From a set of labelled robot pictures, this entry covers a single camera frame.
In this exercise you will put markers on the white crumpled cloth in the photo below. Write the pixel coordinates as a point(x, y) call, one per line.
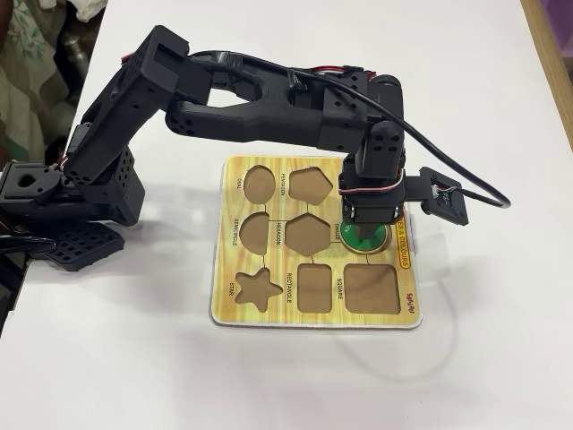
point(91, 9)

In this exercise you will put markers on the black square wrist camera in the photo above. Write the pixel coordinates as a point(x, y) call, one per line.
point(443, 201)

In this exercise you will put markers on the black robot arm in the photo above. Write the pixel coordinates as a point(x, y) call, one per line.
point(250, 121)

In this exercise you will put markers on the wooden shape puzzle board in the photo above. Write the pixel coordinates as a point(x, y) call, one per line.
point(277, 313)

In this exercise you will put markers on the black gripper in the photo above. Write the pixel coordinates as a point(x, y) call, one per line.
point(370, 213)

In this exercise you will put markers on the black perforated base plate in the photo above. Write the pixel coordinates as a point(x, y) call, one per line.
point(85, 246)

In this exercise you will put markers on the dark metal bottle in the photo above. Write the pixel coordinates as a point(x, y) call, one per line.
point(71, 54)

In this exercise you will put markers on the green round piece yellow pin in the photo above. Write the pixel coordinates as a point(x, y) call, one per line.
point(358, 245)

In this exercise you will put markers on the floral patterned cloth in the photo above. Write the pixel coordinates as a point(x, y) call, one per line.
point(27, 89)

